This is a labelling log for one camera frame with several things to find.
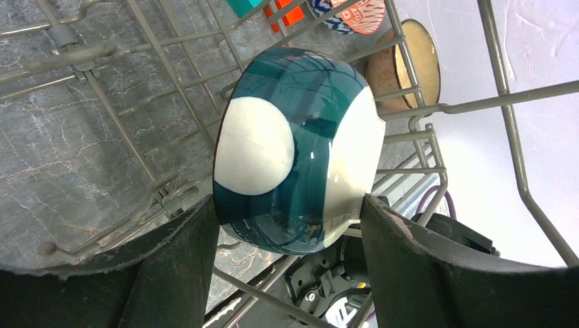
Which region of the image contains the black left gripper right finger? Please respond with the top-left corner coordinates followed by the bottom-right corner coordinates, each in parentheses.
top-left (361, 194), bottom-right (578, 327)

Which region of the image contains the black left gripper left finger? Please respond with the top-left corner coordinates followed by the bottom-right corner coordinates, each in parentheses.
top-left (1, 196), bottom-right (219, 327)

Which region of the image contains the grey wire dish rack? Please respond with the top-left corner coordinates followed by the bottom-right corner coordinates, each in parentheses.
top-left (1, 1), bottom-right (578, 327)

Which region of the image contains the teal bowl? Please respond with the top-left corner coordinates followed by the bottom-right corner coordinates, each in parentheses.
top-left (212, 46), bottom-right (386, 255)

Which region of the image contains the pink brown flower bowl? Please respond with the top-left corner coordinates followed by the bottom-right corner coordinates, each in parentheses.
top-left (364, 18), bottom-right (441, 113)

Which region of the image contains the blue white patterned bowl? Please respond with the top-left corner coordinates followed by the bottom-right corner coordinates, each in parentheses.
top-left (306, 0), bottom-right (386, 35)

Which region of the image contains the teal toy block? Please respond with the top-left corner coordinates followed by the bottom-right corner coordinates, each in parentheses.
top-left (227, 0), bottom-right (262, 18)

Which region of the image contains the red toy block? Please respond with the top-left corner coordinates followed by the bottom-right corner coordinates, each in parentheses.
top-left (264, 0), bottom-right (305, 33)

